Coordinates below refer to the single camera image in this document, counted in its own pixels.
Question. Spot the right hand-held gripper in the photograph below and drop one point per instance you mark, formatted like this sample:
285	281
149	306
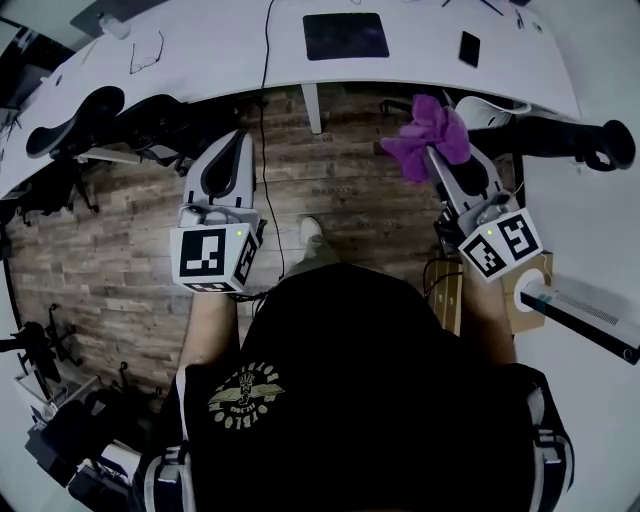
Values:
500	245

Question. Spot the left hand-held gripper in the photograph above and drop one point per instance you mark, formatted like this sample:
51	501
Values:
200	252

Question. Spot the purple cloth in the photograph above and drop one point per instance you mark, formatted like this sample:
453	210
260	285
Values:
435	127

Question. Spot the dark mouse pad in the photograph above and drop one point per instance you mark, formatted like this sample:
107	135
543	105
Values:
346	36

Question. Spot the person's right forearm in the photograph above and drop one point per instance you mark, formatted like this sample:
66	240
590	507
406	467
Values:
490	320

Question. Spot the person's left forearm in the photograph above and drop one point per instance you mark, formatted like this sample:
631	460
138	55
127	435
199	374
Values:
212	330

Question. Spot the white chair back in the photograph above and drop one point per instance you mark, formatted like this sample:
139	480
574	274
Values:
480	112

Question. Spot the black office chair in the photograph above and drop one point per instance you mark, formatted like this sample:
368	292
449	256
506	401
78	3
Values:
75	120
565	137
155	122

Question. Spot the person's light shoe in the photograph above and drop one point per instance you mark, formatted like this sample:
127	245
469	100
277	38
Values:
310	231

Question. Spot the white desk leg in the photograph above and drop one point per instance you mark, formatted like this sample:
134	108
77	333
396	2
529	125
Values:
313	107

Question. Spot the black smartphone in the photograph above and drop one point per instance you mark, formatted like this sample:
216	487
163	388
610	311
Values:
469	48

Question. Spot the wooden crate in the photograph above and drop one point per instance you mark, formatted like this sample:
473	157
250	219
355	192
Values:
447	295

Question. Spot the person's olive trouser leg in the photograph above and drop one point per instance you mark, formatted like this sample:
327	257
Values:
315	257

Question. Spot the white tape roll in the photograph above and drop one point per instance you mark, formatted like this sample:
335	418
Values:
520	287

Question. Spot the black-framed glasses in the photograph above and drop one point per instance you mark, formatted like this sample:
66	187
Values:
148	61

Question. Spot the cardboard box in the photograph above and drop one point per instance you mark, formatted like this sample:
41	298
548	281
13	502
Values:
525	322

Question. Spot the black pen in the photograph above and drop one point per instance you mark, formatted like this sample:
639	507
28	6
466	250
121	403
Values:
520	18

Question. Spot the clear plastic bottle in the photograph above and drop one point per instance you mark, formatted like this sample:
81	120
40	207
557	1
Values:
114	26

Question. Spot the long white device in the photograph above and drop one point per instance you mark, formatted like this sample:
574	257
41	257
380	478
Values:
585	310

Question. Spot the black tripod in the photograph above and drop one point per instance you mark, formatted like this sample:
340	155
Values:
42	340

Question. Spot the person's black printed t-shirt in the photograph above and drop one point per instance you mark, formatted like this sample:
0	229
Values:
360	400

